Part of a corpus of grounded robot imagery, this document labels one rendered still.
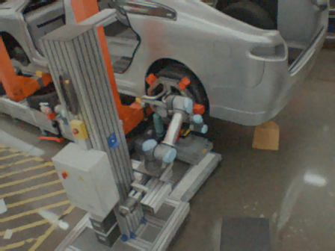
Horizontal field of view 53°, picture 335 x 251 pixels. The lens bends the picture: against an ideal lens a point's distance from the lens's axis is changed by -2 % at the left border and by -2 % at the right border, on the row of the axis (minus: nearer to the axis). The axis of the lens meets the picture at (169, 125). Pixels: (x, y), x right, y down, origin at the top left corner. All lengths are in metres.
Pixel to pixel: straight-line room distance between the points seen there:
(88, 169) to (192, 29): 1.53
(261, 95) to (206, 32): 0.73
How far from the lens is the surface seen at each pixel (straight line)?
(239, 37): 2.87
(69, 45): 2.03
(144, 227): 3.14
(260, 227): 2.93
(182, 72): 3.35
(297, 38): 4.63
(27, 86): 5.13
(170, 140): 2.60
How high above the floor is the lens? 2.65
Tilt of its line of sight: 35 degrees down
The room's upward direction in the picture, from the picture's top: 9 degrees counter-clockwise
